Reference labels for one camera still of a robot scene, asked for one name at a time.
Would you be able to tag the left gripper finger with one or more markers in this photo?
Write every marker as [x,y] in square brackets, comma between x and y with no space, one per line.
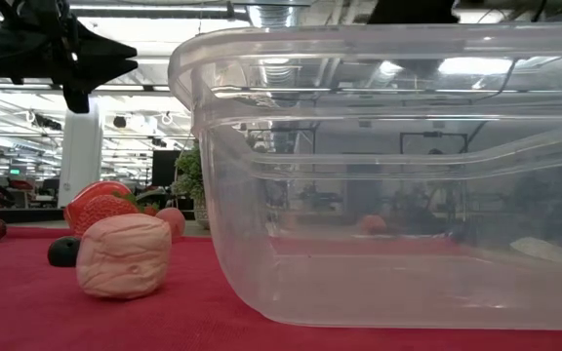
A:
[91,78]
[95,46]

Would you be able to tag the red toy bell pepper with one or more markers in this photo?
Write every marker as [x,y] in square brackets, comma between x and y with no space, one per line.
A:
[100,187]

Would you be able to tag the large red toy strawberry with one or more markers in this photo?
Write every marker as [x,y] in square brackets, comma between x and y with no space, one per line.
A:
[98,212]

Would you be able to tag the small pink toy peach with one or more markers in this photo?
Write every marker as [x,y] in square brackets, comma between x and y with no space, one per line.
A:
[373,225]
[173,222]

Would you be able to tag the clear plastic tupperware container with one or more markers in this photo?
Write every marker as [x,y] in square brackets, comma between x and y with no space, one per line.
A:
[408,292]

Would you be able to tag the black round ceiling speaker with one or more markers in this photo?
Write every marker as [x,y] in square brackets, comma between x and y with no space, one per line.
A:
[119,122]

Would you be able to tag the black background monitor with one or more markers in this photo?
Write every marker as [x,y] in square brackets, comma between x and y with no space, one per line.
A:
[164,168]

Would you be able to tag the green succulent in patterned pot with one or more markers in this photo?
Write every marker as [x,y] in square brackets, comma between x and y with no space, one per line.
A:
[190,175]

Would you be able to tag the dark toy blueberry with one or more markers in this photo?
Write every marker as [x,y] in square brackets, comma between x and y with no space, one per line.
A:
[61,252]

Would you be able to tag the pink wrinkled toy fruit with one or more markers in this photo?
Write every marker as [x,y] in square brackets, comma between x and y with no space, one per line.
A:
[124,256]

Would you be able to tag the red cloth mat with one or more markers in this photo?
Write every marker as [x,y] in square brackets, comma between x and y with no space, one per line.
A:
[164,322]

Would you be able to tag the small white card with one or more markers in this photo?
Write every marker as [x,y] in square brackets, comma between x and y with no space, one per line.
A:
[544,249]

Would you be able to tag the corrugated silver air duct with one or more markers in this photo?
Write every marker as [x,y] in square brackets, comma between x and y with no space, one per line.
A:
[273,15]

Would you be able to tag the black aluminium table frame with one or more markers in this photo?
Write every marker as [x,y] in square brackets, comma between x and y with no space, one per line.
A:
[17,214]

